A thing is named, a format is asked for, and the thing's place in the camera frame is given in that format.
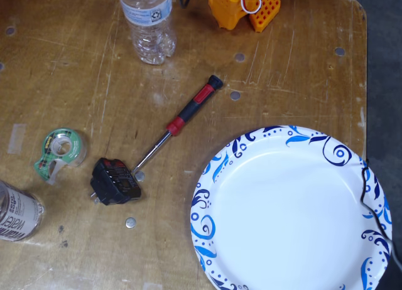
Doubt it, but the blue patterned paper plate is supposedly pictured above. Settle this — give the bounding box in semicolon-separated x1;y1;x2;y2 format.
190;125;393;290

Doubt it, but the green tape dispenser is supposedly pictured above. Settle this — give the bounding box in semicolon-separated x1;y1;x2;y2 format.
33;128;88;186

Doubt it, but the black power adapter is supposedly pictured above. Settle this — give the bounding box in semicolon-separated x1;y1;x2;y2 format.
90;157;142;207

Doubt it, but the red black screwdriver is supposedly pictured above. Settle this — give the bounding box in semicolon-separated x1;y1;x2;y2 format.
131;75;224;175

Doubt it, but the red white servo wire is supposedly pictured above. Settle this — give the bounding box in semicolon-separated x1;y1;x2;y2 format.
235;0;263;14

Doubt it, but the clear plastic water bottle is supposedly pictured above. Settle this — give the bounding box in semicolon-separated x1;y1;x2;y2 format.
116;0;177;66

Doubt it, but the black hanging cable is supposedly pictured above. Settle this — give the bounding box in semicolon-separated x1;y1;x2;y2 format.
359;159;402;269

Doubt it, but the vitaminwater bottle white label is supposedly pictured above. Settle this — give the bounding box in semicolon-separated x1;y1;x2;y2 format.
0;180;45;242

